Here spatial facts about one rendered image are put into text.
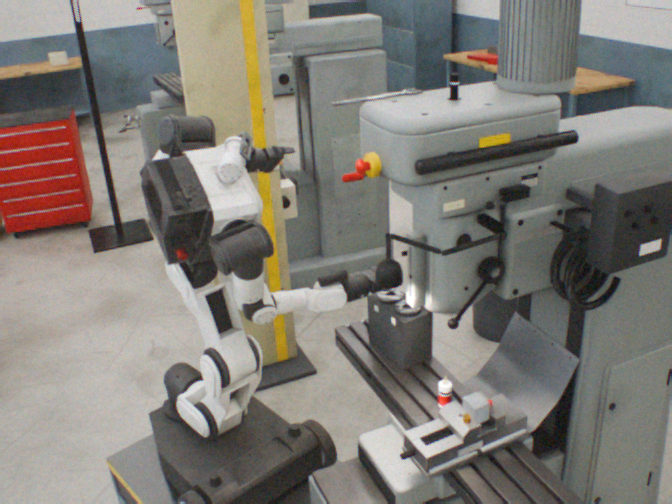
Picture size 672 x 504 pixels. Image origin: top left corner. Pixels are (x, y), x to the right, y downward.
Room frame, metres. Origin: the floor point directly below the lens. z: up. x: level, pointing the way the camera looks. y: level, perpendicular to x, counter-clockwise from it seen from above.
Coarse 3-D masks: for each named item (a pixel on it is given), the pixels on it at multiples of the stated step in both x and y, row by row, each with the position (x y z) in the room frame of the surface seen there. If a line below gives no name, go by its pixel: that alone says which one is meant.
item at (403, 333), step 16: (368, 304) 2.02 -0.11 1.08; (384, 304) 1.96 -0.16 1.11; (400, 304) 1.94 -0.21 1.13; (368, 320) 2.03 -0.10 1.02; (384, 320) 1.94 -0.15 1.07; (400, 320) 1.86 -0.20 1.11; (416, 320) 1.86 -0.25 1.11; (384, 336) 1.94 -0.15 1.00; (400, 336) 1.86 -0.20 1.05; (416, 336) 1.86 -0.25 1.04; (384, 352) 1.94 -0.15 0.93; (400, 352) 1.86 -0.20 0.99; (416, 352) 1.86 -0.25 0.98
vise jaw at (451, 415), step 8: (448, 408) 1.49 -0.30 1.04; (456, 408) 1.49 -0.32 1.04; (440, 416) 1.49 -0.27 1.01; (448, 416) 1.47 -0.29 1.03; (456, 416) 1.46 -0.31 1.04; (448, 424) 1.46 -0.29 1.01; (456, 424) 1.44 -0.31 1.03; (464, 424) 1.42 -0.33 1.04; (472, 424) 1.42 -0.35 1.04; (480, 424) 1.42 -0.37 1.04; (456, 432) 1.42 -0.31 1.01; (464, 432) 1.40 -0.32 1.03; (472, 432) 1.40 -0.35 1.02; (480, 432) 1.41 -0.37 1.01; (464, 440) 1.39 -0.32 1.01
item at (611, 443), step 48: (576, 240) 1.69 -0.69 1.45; (576, 288) 1.66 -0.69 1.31; (624, 288) 1.63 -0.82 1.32; (576, 336) 1.64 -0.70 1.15; (624, 336) 1.64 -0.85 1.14; (576, 384) 1.62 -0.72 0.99; (624, 384) 1.63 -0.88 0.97; (576, 432) 1.61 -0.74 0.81; (624, 432) 1.64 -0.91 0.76; (576, 480) 1.59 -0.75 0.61; (624, 480) 1.65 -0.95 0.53
